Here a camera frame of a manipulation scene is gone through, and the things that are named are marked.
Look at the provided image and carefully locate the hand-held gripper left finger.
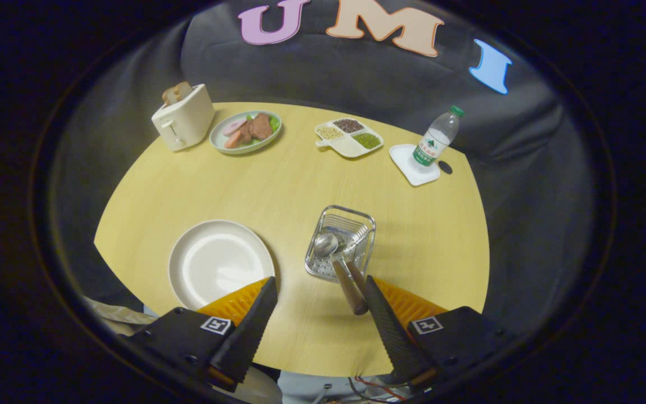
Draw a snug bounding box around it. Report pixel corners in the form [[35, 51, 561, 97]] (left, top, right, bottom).
[[127, 276, 279, 393]]

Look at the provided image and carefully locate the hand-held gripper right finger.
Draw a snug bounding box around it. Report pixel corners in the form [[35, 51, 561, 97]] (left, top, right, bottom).
[[364, 275, 503, 388]]

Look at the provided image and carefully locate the wooden handled metal spoon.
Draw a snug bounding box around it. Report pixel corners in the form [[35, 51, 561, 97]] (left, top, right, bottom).
[[314, 233, 370, 316]]

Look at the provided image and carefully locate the large white plate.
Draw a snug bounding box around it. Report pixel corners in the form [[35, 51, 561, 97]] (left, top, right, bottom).
[[168, 219, 276, 311]]

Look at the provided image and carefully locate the white square coaster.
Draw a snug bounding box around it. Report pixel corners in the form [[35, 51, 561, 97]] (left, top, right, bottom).
[[389, 144, 441, 187]]

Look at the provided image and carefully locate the white divided snack dish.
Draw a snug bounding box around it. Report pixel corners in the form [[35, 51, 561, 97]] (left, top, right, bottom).
[[315, 118, 384, 159]]

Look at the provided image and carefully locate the pale green food plate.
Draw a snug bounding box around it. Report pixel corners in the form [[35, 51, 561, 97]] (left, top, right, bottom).
[[209, 110, 283, 155]]

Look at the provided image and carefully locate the clear plastic water bottle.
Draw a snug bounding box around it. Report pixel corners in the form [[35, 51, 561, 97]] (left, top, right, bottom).
[[413, 105, 465, 167]]

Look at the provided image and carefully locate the brown meat slice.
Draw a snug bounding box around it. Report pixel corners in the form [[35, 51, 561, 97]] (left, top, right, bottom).
[[248, 113, 274, 141]]

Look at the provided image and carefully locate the white toaster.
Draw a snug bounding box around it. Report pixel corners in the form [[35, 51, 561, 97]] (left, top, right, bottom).
[[151, 84, 215, 152]]

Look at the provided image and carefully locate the red cable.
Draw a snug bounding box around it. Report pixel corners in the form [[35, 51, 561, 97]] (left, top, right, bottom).
[[356, 376, 408, 401]]

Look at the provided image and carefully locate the black cable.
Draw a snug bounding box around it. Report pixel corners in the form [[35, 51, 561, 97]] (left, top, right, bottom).
[[348, 378, 394, 404]]

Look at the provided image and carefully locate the metal wire cutlery basket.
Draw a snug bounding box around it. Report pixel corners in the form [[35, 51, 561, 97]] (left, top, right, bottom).
[[304, 205, 377, 282]]

